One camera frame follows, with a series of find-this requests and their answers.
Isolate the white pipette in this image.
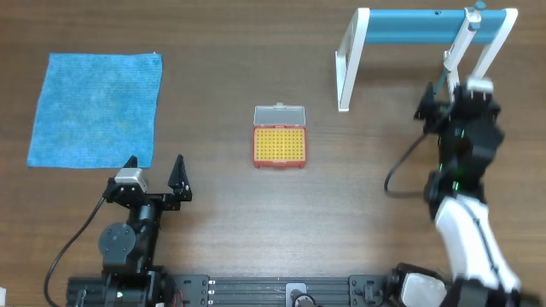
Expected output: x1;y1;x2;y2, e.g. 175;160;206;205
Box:
433;1;488;97

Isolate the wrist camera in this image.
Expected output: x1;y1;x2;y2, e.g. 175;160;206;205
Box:
466;78;496;94
113;167;148;194

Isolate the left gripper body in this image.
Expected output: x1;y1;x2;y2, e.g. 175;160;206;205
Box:
103;177;183;212

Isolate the red and yellow tip box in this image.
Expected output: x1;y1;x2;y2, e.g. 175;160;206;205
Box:
252;101;308;171

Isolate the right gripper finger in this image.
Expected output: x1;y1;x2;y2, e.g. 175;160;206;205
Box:
413;82;439;123

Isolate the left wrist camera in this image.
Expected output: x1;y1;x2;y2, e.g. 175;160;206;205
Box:
113;167;148;194

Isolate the blue cloth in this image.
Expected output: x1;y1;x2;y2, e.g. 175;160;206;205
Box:
26;51;164;170

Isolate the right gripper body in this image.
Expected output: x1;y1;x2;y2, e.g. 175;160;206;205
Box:
434;86;502;131

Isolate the mounting rail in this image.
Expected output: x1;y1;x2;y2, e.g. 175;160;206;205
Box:
67;275;394;307

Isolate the white and blue stand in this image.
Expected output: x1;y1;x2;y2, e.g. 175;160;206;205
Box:
334;7;520;113

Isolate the black cable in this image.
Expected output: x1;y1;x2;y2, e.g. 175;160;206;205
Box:
43;194;107;307
383;101;456;200

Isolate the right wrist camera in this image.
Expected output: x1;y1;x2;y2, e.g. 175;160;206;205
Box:
466;78;496;94

